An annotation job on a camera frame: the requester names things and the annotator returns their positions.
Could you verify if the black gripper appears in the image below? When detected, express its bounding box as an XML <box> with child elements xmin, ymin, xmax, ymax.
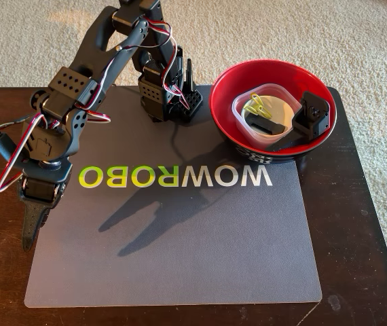
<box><xmin>17</xmin><ymin>164</ymin><xmax>73</xmax><ymax>253</ymax></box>

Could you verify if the clear plastic square container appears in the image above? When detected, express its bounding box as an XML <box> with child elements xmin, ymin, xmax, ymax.
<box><xmin>231</xmin><ymin>83</ymin><xmax>308</xmax><ymax>150</ymax></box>

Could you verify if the yellow wire clip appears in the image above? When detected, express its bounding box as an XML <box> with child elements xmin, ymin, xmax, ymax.
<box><xmin>242</xmin><ymin>92</ymin><xmax>273</xmax><ymax>119</ymax></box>

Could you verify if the black ribbed grip piece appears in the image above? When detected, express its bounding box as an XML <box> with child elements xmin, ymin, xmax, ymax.
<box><xmin>246</xmin><ymin>117</ymin><xmax>288</xmax><ymax>135</ymax></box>

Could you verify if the small white ceramic bowl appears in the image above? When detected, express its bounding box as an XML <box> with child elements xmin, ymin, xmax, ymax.
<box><xmin>240</xmin><ymin>94</ymin><xmax>296</xmax><ymax>137</ymax></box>

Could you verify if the black printed jaw part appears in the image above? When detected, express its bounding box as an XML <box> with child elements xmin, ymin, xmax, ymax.
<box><xmin>266</xmin><ymin>90</ymin><xmax>330</xmax><ymax>153</ymax></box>

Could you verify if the red bowl black outside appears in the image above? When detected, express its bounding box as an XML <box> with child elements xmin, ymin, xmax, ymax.
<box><xmin>208</xmin><ymin>59</ymin><xmax>337</xmax><ymax>164</ymax></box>

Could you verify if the grey WOWROBO mat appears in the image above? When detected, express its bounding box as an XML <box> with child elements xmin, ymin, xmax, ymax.
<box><xmin>24</xmin><ymin>84</ymin><xmax>323</xmax><ymax>308</ymax></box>

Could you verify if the red white looped servo cable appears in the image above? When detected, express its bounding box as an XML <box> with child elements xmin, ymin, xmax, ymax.
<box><xmin>0</xmin><ymin>113</ymin><xmax>47</xmax><ymax>194</ymax></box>

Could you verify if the thin camera cable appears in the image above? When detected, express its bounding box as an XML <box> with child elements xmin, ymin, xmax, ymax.
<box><xmin>0</xmin><ymin>114</ymin><xmax>33</xmax><ymax>133</ymax></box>

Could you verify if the red white arm servo cable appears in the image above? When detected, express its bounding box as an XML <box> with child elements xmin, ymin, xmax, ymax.
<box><xmin>74</xmin><ymin>19</ymin><xmax>185</xmax><ymax>124</ymax></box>

